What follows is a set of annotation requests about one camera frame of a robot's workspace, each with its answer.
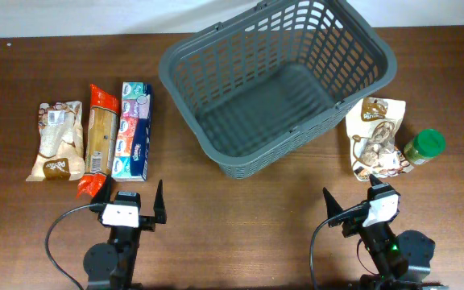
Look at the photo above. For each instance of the white brown rice pouch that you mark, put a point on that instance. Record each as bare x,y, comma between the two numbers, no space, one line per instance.
61,151

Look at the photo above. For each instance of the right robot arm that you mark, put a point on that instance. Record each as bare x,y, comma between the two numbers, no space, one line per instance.
402,261

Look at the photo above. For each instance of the green lidded jar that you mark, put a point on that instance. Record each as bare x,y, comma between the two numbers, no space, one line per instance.
425,146

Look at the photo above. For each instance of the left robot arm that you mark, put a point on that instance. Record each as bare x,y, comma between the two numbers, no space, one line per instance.
111,264

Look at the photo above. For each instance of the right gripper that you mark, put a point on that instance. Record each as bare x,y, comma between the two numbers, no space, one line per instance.
354,225

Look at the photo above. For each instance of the Kleenex tissue multipack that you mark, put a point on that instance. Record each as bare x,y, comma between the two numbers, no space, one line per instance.
133,139

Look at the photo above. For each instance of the grey plastic shopping basket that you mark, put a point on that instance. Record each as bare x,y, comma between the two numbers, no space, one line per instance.
273,78

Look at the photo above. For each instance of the white brown mushroom pouch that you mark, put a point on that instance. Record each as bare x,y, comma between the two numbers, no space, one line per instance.
371,126

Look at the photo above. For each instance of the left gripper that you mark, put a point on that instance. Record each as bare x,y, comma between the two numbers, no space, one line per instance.
148,222

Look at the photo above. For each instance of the orange spaghetti packet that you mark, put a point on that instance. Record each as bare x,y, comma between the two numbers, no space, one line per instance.
102,132

